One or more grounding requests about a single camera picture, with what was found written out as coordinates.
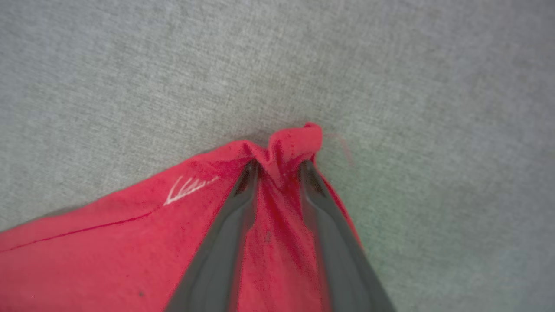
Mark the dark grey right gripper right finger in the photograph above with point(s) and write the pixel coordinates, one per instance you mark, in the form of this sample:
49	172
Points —
342	268

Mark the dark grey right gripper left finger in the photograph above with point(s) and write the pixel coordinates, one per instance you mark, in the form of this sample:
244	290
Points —
221	251

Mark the red and white jersey garment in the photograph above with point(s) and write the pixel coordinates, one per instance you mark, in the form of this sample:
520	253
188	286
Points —
108	251

